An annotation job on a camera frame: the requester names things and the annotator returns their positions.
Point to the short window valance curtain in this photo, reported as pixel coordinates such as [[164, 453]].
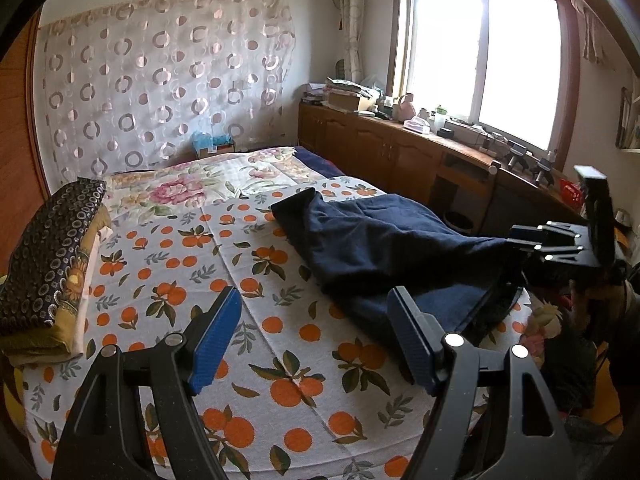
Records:
[[595, 35]]

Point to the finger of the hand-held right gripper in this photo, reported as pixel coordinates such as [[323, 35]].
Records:
[[560, 257], [545, 234]]

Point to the small grey tripod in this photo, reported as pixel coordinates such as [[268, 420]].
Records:
[[543, 170], [516, 155]]

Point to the clear bottle with green cap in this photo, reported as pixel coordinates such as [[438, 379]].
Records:
[[440, 117]]

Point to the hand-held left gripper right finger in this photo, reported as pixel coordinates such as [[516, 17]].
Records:
[[412, 340]]

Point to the dark waste bin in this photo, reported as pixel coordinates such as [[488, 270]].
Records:
[[457, 224]]

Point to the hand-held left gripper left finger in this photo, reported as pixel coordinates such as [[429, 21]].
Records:
[[215, 345]]

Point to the sheer curtain with circles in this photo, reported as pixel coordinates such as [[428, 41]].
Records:
[[150, 85]]

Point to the cardboard box with blue stuffing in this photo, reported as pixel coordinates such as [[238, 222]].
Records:
[[212, 146]]

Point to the wooden cabinet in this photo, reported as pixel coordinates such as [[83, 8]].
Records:
[[380, 155]]

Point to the window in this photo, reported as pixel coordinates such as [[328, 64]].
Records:
[[480, 50]]

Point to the patterned window curtain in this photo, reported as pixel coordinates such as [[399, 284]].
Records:
[[352, 15]]

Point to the navy t-shirt with orange print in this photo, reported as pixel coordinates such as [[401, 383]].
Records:
[[375, 245]]

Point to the wall shelf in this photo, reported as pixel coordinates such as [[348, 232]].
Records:
[[629, 120]]

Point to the orange fruit print bedsheet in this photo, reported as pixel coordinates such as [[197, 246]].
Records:
[[280, 320]]

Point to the navy bed sheet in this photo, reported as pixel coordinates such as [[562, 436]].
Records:
[[317, 162]]

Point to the red basket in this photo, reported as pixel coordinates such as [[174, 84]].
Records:
[[571, 194]]

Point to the stack of books and papers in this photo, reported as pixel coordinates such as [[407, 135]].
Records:
[[345, 95]]

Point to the floral quilt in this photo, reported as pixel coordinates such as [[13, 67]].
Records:
[[200, 180]]

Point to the wooden wardrobe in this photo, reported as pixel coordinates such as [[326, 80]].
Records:
[[20, 150]]

